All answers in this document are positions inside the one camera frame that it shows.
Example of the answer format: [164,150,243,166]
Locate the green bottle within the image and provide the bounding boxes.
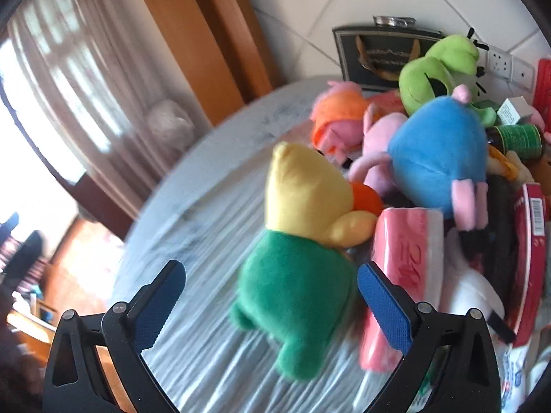
[486,124,545,160]

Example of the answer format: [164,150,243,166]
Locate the white wall socket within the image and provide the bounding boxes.
[486,45,537,91]

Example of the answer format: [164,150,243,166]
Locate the orange plush toy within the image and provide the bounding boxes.
[311,80,371,156]

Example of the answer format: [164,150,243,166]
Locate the yellow and green plush toy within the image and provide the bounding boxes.
[228,141,385,381]

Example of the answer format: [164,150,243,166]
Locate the wooden door frame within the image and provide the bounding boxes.
[129,0,289,125]

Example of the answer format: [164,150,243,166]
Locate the black rectangular remote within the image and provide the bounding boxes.
[469,172,521,323]

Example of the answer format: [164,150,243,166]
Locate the green frog plush toy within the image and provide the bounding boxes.
[398,28,498,127]

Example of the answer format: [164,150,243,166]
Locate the small white green box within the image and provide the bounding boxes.
[496,97,530,126]

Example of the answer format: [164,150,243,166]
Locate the white plastic bag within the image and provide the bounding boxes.
[146,99,194,156]

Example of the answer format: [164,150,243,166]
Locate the sheer white curtain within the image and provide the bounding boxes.
[0,0,203,186]

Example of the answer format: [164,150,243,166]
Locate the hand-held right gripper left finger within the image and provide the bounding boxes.
[42,260,187,413]

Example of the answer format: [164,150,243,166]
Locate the red box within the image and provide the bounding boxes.
[503,183,547,347]

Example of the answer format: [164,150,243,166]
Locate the round grey desktop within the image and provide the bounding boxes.
[110,75,551,413]

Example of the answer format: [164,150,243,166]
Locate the pink tissue packet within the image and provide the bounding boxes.
[359,206,444,373]

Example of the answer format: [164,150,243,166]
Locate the blue plush toy pink limbs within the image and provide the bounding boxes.
[387,85,491,231]

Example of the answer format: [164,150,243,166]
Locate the white printed plastic packet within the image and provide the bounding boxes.
[495,340,547,413]

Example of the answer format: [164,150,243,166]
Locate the black framed plaque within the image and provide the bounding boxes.
[332,15,448,91]

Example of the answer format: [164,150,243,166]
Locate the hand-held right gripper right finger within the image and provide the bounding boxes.
[357,261,502,413]

